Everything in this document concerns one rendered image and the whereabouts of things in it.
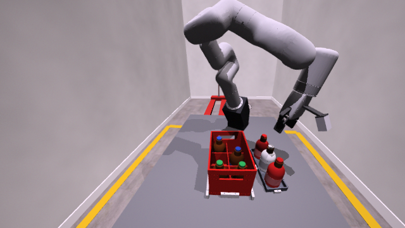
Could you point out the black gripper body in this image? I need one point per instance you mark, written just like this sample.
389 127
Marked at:
296 100

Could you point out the white bottle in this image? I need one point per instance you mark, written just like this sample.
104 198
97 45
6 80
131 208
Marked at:
267 156

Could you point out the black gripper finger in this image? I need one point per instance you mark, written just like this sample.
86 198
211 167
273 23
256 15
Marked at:
279 126
291 123

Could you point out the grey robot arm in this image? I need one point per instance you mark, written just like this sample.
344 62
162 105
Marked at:
283 42

